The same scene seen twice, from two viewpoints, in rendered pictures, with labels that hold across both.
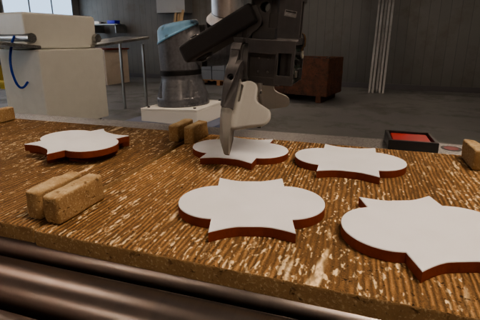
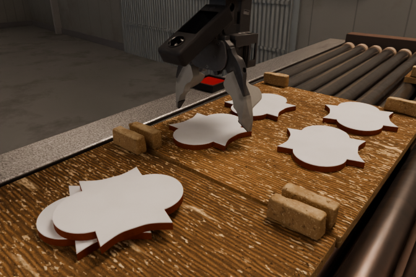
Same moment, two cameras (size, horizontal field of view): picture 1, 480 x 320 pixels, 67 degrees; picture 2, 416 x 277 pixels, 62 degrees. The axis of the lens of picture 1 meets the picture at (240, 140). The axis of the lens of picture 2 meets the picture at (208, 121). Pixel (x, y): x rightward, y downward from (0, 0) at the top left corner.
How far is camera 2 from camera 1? 56 cm
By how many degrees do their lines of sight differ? 64
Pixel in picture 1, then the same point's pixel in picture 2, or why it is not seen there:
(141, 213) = (318, 186)
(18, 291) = (390, 261)
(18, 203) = (279, 252)
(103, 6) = not seen: outside the picture
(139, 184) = (259, 182)
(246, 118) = (253, 99)
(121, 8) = not seen: outside the picture
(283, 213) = (342, 138)
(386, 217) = (350, 119)
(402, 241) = (373, 122)
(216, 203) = (325, 154)
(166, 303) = (404, 196)
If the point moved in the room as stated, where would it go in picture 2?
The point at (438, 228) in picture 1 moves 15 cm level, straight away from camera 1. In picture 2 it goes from (361, 113) to (295, 91)
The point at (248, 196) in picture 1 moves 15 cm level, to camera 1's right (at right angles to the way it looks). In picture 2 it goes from (316, 142) to (325, 108)
